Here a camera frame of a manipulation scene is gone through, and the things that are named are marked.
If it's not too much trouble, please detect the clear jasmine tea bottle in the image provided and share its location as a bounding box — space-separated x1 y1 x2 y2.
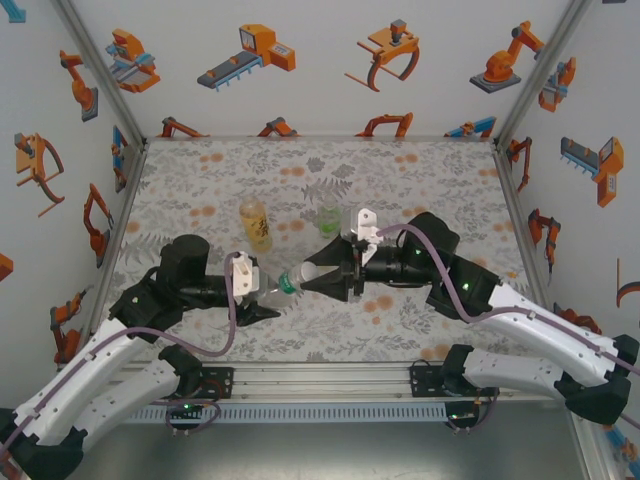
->
255 262 321 310

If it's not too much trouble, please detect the small green label bottle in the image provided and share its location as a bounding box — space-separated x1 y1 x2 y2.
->
316 194 344 240

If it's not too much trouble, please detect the yellow label tea bottle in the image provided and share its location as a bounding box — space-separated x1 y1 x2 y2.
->
238 195 274 254

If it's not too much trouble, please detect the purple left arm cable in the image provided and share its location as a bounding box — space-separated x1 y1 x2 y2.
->
0 252 249 459

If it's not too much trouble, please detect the aluminium frame side rail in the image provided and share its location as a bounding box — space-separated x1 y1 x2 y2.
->
492 142 569 357
88 142 150 352

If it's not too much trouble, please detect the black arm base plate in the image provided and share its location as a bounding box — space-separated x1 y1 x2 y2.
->
409 364 447 399
197 366 235 401

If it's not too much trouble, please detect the aluminium table edge rail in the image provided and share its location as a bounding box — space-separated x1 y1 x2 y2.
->
114 360 589 401

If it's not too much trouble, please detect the grey slotted cable duct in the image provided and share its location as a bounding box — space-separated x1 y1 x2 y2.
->
119 402 449 425

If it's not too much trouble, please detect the aluminium frame post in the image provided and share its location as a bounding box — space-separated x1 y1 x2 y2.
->
493 0 596 147
52 0 150 147

